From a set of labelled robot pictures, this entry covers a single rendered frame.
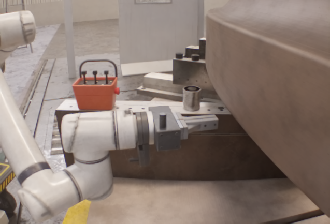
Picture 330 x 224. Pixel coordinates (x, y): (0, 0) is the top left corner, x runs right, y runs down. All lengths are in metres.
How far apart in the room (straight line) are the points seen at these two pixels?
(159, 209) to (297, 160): 0.83
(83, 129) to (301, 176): 0.45
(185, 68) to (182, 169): 1.05
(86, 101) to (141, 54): 3.07
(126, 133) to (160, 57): 3.85
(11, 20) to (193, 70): 1.60
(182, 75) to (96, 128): 1.72
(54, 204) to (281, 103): 0.52
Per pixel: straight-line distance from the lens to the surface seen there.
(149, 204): 1.30
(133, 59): 4.30
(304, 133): 0.54
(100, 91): 1.26
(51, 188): 0.61
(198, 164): 1.38
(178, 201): 1.31
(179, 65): 2.25
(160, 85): 2.47
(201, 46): 2.28
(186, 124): 0.61
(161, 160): 1.37
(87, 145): 0.60
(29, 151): 0.65
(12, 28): 0.94
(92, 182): 0.65
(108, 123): 0.59
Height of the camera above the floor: 1.20
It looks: 22 degrees down
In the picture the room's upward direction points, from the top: straight up
